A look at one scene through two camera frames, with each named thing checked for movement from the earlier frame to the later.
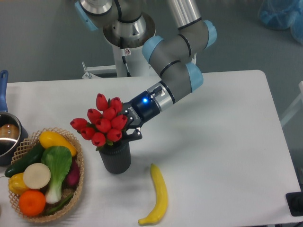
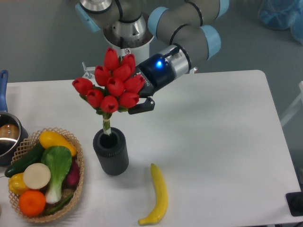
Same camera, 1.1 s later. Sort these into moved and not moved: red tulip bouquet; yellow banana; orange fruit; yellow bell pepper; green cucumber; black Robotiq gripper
Moved: red tulip bouquet; black Robotiq gripper
Not moved: green cucumber; yellow bell pepper; orange fruit; yellow banana
